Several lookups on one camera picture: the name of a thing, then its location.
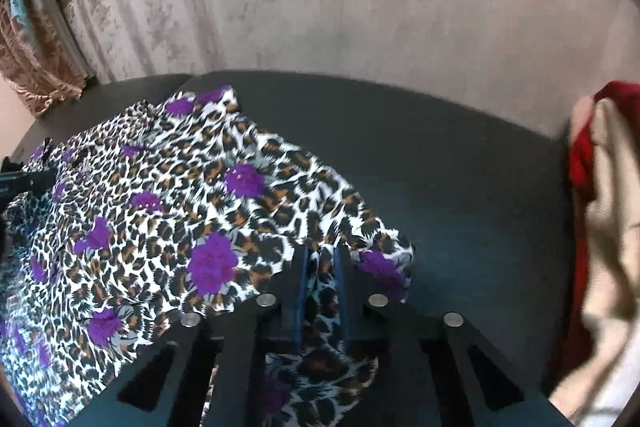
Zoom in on red knit sweater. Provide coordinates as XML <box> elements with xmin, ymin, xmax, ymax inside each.
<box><xmin>547</xmin><ymin>79</ymin><xmax>640</xmax><ymax>388</ymax></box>

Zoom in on leopard print garment purple flowers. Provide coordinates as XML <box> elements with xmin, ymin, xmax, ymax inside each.
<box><xmin>0</xmin><ymin>84</ymin><xmax>416</xmax><ymax>427</ymax></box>

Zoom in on brown patterned curtain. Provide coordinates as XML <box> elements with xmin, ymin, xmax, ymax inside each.
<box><xmin>0</xmin><ymin>0</ymin><xmax>88</xmax><ymax>120</ymax></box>

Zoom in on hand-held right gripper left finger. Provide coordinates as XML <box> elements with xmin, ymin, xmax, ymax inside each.
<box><xmin>80</xmin><ymin>244</ymin><xmax>311</xmax><ymax>427</ymax></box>

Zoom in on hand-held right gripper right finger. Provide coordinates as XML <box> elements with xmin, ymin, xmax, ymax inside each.
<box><xmin>334</xmin><ymin>246</ymin><xmax>561</xmax><ymax>427</ymax></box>

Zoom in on cream knit sweater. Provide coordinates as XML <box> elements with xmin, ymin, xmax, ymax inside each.
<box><xmin>550</xmin><ymin>97</ymin><xmax>640</xmax><ymax>427</ymax></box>

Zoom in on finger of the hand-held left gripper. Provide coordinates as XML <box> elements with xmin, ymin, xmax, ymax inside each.
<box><xmin>0</xmin><ymin>157</ymin><xmax>57</xmax><ymax>208</ymax></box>

